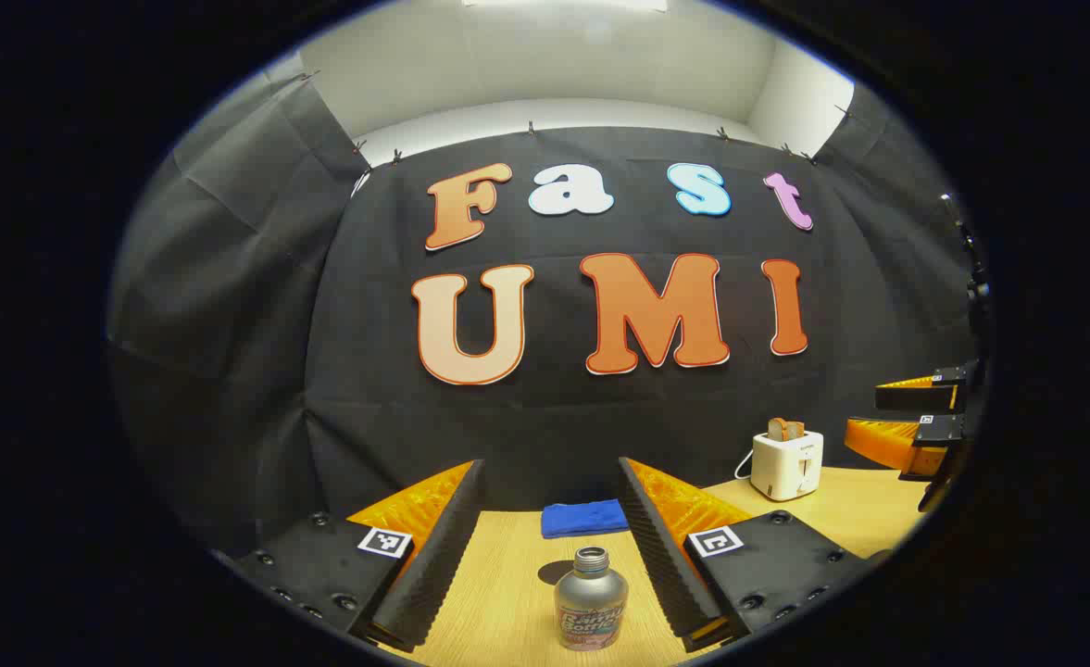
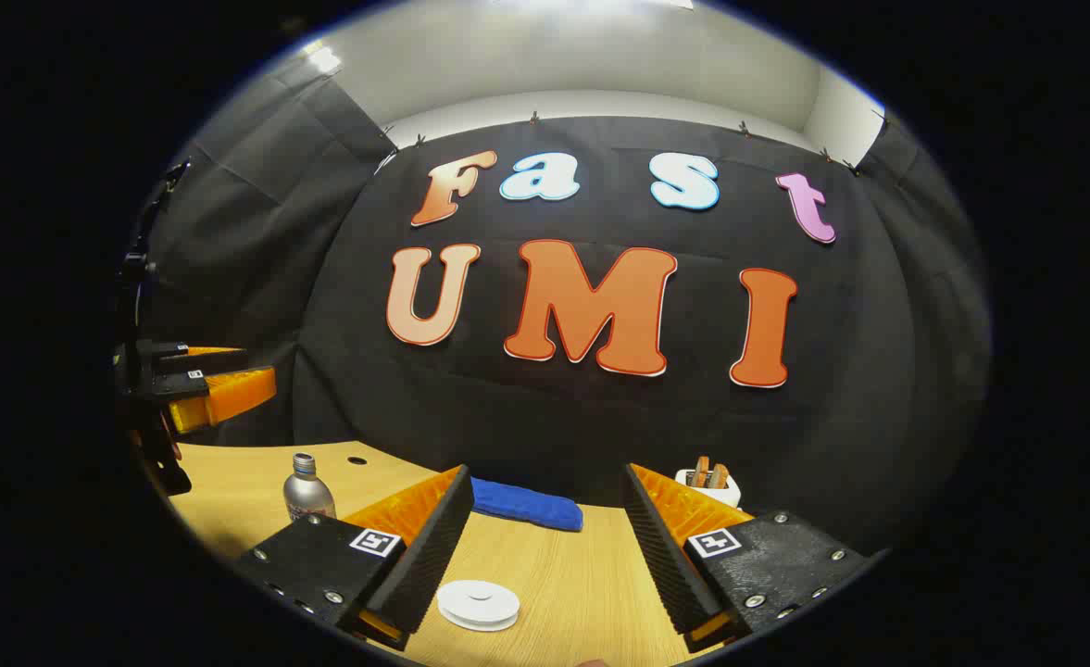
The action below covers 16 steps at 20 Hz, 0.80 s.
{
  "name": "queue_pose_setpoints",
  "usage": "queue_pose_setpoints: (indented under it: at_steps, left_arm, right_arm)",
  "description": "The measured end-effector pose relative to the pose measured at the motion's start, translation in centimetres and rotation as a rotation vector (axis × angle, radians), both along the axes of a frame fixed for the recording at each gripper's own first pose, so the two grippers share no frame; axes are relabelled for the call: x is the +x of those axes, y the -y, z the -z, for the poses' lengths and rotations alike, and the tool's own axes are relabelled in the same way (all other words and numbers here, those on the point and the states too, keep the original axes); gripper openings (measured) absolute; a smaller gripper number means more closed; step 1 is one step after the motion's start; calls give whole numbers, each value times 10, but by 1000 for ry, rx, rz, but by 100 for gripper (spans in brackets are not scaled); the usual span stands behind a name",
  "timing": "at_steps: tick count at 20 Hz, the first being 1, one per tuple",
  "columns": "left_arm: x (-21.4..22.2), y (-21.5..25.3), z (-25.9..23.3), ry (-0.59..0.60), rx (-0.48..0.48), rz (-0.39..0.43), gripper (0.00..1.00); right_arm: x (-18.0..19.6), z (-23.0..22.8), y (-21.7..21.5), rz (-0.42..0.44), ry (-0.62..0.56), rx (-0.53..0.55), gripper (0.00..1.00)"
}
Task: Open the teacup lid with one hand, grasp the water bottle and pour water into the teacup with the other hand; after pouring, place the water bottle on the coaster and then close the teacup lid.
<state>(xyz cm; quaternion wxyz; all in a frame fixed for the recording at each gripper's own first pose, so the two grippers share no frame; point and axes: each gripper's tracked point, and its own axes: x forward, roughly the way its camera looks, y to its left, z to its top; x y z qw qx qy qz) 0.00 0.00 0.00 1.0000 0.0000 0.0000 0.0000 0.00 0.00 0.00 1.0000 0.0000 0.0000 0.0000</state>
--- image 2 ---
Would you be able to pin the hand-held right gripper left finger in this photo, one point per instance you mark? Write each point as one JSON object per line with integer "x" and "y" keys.
{"x": 424, "y": 556}

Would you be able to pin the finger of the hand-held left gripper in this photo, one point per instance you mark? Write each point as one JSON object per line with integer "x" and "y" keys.
{"x": 230, "y": 394}
{"x": 211, "y": 361}

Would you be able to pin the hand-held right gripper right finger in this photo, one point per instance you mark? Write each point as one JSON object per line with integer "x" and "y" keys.
{"x": 670, "y": 556}

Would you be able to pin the white teacup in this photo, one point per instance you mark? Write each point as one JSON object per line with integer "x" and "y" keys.
{"x": 445, "y": 613}

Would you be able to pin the silver water bottle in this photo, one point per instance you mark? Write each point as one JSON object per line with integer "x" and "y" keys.
{"x": 306, "y": 496}

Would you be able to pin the white toaster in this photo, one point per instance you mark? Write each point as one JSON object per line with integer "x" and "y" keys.
{"x": 728, "y": 489}

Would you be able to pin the brown bread slice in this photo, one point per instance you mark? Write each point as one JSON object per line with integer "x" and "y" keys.
{"x": 698, "y": 471}
{"x": 719, "y": 476}

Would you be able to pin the white saucer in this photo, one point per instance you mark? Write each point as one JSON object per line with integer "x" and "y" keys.
{"x": 480, "y": 627}

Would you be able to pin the blue folded towel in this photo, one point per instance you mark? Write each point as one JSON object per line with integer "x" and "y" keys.
{"x": 526, "y": 505}

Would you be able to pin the black backdrop cloth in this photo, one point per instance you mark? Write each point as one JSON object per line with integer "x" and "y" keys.
{"x": 554, "y": 417}

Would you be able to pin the ceiling light panel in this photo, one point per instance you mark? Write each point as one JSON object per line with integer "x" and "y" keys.
{"x": 324, "y": 58}

